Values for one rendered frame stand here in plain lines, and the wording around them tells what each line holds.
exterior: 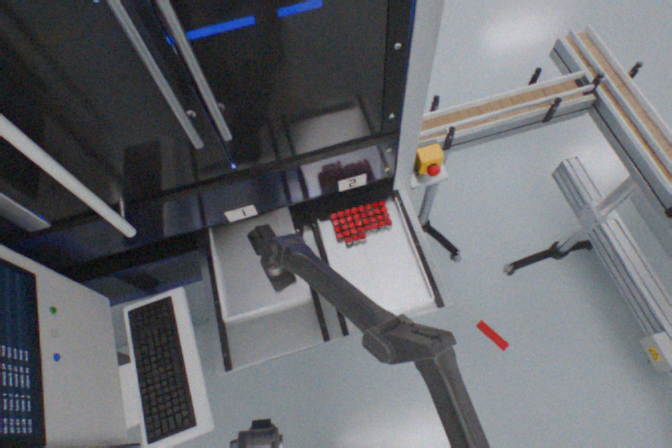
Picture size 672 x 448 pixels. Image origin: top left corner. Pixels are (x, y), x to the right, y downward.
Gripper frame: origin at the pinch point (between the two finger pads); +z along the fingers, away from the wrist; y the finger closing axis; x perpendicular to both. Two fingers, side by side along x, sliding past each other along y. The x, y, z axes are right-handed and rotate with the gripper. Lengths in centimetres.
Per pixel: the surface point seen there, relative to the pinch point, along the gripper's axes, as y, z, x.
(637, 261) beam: -48, 37, -115
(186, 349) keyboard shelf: -0.3, 12.0, 35.7
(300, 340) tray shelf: -17.0, 4.1, 4.0
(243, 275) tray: 9.2, 5.0, 10.1
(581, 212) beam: -22, 45, -117
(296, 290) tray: -3.4, 4.6, -1.8
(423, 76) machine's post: 11, -46, -49
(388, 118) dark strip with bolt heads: 13, -33, -42
